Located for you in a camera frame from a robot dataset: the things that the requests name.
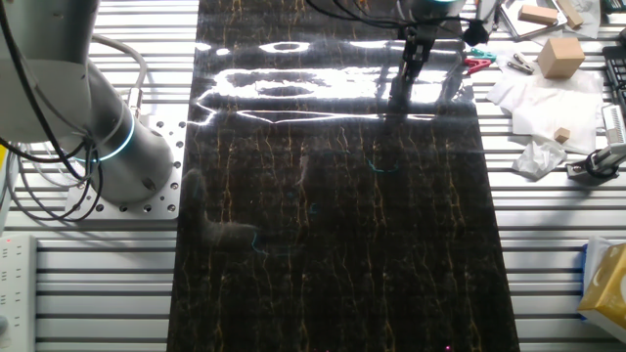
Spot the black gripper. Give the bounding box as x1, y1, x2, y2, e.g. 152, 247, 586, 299
396, 23, 440, 85

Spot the flat wooden block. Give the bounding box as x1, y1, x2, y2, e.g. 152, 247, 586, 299
516, 4, 559, 27

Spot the long wooden block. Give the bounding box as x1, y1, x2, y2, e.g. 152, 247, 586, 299
556, 0, 585, 29

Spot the red clothespin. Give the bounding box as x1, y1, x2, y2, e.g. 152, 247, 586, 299
463, 57, 493, 75

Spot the teal clothespin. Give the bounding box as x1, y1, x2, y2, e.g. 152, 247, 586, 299
464, 46, 498, 63

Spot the grey flat tray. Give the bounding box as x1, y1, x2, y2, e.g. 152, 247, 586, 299
497, 0, 569, 41

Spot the large wooden cube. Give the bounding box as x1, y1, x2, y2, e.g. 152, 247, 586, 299
536, 36, 587, 80

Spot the flat white tissue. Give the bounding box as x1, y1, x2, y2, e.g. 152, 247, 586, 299
486, 48, 606, 156

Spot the crumpled white tissue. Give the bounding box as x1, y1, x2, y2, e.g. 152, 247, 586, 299
511, 139, 569, 180

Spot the white paper sheet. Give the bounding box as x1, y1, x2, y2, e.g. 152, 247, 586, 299
561, 0, 603, 40

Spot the black keyboard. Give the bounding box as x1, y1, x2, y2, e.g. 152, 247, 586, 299
602, 44, 626, 116

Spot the black marble pattern mat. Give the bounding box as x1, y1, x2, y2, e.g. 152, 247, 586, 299
165, 0, 520, 352

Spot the yellow tissue box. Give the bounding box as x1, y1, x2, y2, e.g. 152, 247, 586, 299
578, 242, 626, 320
579, 242, 626, 330

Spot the white power strip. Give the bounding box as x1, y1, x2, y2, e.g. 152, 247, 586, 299
0, 234, 38, 352

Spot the wrist camera with grey bracket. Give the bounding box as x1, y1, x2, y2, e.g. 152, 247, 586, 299
461, 0, 501, 48

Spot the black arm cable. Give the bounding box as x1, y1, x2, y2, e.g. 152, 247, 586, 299
332, 0, 410, 25
303, 0, 407, 29

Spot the silver camera pole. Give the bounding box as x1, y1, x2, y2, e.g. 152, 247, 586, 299
565, 143, 626, 186

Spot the black cable loop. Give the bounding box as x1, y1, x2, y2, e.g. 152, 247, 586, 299
584, 148, 621, 180

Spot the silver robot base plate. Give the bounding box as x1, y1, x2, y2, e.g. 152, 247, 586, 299
65, 114, 187, 221

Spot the thick grey robot cable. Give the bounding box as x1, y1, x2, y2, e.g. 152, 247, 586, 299
90, 32, 150, 121

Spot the black cable bundle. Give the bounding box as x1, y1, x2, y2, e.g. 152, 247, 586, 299
0, 0, 105, 224

